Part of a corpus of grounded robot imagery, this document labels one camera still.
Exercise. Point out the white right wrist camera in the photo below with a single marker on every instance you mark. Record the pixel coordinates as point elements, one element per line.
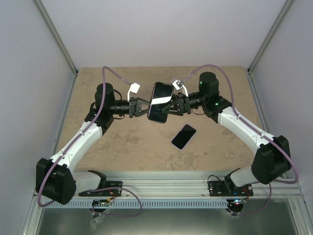
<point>179,86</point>

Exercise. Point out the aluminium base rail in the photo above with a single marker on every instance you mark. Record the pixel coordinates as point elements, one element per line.
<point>189,184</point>

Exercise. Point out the controller circuit board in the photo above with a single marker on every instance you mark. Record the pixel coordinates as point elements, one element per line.
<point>103,202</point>
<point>239,201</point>

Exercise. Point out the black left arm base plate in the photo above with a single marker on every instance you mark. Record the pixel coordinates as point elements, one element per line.
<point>112,190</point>

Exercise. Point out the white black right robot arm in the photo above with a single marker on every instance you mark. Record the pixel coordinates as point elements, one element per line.
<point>272,154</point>

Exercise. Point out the clear plastic bag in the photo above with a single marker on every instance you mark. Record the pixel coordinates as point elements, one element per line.
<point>94,222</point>

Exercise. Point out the aluminium frame post right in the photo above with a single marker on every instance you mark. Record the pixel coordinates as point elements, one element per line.
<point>267,40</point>

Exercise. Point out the left controller circuit board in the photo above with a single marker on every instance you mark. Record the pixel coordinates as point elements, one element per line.
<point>103,202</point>

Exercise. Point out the aluminium frame post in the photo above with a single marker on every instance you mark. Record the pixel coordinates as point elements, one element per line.
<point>267,40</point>
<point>55,35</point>

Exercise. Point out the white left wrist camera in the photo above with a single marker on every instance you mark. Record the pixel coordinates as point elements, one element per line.
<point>133,89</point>

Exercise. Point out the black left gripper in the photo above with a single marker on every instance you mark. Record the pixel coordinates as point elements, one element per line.
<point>135,106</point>

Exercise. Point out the grey slotted cable duct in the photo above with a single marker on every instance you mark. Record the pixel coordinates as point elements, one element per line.
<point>147,204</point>

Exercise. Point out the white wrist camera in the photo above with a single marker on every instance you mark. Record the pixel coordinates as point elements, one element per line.
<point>179,86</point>
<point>133,89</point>

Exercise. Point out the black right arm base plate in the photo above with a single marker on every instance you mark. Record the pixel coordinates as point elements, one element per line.
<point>223,188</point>

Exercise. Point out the right controller circuit board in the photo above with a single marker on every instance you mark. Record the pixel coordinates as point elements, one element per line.
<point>239,201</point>

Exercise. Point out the black phone with white edge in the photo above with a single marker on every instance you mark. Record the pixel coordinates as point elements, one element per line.
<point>183,137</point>

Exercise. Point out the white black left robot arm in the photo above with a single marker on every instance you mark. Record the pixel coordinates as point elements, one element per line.
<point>55,177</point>

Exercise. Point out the aluminium frame post left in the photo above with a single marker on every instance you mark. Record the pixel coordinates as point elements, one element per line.
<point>55,35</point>

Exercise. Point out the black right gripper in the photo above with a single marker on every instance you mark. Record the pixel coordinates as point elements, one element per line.
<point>182,105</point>

